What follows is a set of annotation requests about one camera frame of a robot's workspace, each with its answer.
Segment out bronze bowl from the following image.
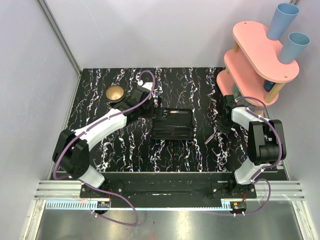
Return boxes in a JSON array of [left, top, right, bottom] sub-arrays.
[[105, 85, 125, 103]]

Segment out black zip tool case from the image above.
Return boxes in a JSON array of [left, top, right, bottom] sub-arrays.
[[150, 107, 195, 141]]

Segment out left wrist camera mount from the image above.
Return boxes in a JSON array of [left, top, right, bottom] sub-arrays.
[[137, 80, 153, 92]]

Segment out aluminium rail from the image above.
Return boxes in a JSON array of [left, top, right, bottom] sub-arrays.
[[35, 180, 305, 201]]

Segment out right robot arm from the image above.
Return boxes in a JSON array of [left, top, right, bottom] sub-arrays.
[[216, 94, 287, 199]]

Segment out pink three-tier shelf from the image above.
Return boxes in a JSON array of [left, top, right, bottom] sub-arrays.
[[216, 20, 300, 115]]

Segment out silver scissors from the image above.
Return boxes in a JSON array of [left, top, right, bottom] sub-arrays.
[[204, 132, 218, 145], [162, 110, 189, 118]]

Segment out blue cup lower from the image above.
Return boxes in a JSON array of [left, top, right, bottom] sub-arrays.
[[278, 32, 311, 65]]

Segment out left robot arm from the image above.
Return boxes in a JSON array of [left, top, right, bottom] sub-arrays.
[[52, 82, 154, 198]]

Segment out dark blue cup on shelf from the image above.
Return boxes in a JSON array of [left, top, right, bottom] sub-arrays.
[[263, 79, 275, 92]]

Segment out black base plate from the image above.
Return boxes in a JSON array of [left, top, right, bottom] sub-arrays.
[[79, 171, 258, 200]]

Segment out blue cup upper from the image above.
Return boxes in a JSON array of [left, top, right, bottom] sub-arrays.
[[266, 3, 300, 41]]

